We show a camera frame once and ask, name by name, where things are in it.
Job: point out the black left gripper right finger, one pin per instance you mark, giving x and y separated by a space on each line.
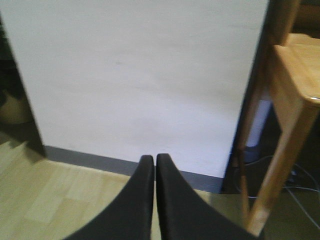
183 214

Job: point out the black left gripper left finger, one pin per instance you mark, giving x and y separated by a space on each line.
129 215

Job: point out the wooden desk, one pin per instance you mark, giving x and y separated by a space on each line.
287 69

